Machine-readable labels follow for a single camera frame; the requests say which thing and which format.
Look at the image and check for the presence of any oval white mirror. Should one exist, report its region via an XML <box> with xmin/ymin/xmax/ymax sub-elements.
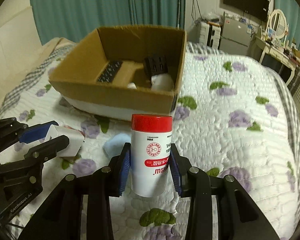
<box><xmin>268</xmin><ymin>9</ymin><xmax>288</xmax><ymax>39</ymax></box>

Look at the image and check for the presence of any black wall television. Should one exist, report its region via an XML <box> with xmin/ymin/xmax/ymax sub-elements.
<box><xmin>223</xmin><ymin>0</ymin><xmax>269</xmax><ymax>22</ymax></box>

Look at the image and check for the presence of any silver mini fridge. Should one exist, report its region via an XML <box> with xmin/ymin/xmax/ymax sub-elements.
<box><xmin>219</xmin><ymin>17</ymin><xmax>253</xmax><ymax>56</ymax></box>

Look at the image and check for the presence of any red capped white bottle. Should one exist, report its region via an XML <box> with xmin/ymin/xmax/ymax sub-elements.
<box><xmin>130</xmin><ymin>114</ymin><xmax>173</xmax><ymax>198</ymax></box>

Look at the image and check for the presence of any black remote control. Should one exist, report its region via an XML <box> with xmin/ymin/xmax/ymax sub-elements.
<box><xmin>97</xmin><ymin>61</ymin><xmax>122</xmax><ymax>83</ymax></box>

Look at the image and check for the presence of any floral white quilt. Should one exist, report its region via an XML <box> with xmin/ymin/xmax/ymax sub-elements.
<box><xmin>0</xmin><ymin>49</ymin><xmax>299</xmax><ymax>240</ymax></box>

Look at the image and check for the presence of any beige blanket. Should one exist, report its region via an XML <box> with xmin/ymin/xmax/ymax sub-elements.
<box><xmin>0</xmin><ymin>38</ymin><xmax>74</xmax><ymax>107</ymax></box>

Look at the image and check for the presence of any white hair dryer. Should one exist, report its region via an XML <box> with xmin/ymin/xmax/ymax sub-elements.
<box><xmin>127</xmin><ymin>74</ymin><xmax>174</xmax><ymax>92</ymax></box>

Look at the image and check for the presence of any grey checkered bed sheet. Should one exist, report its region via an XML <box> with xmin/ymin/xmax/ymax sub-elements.
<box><xmin>0</xmin><ymin>42</ymin><xmax>300</xmax><ymax>230</ymax></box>

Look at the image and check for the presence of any white suitcase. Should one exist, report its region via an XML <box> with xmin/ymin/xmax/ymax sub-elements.
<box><xmin>199</xmin><ymin>22</ymin><xmax>221</xmax><ymax>49</ymax></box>

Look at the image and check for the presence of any white pink carton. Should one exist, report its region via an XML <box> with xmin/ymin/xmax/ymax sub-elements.
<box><xmin>44</xmin><ymin>125</ymin><xmax>84</xmax><ymax>158</ymax></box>

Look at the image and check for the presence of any teal curtain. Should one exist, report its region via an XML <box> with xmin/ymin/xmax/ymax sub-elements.
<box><xmin>275</xmin><ymin>0</ymin><xmax>300</xmax><ymax>50</ymax></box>
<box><xmin>30</xmin><ymin>0</ymin><xmax>185</xmax><ymax>44</ymax></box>

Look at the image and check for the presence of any white flat mop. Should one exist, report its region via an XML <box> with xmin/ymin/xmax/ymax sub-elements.
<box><xmin>177</xmin><ymin>0</ymin><xmax>181</xmax><ymax>28</ymax></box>

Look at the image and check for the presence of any brown cardboard box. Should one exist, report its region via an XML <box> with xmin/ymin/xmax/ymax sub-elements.
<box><xmin>49</xmin><ymin>25</ymin><xmax>187</xmax><ymax>120</ymax></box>

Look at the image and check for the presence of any black box item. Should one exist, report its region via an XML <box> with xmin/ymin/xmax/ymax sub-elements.
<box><xmin>143</xmin><ymin>56</ymin><xmax>168</xmax><ymax>79</ymax></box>

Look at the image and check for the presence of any teal right curtain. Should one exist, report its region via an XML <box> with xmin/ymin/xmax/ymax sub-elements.
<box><xmin>275</xmin><ymin>0</ymin><xmax>300</xmax><ymax>50</ymax></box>

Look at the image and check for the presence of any light blue earbuds case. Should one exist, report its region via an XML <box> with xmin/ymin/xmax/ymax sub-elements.
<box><xmin>103</xmin><ymin>133</ymin><xmax>130</xmax><ymax>159</ymax></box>

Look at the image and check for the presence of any white dressing table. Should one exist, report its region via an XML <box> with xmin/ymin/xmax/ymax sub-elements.
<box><xmin>251</xmin><ymin>37</ymin><xmax>298</xmax><ymax>85</ymax></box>

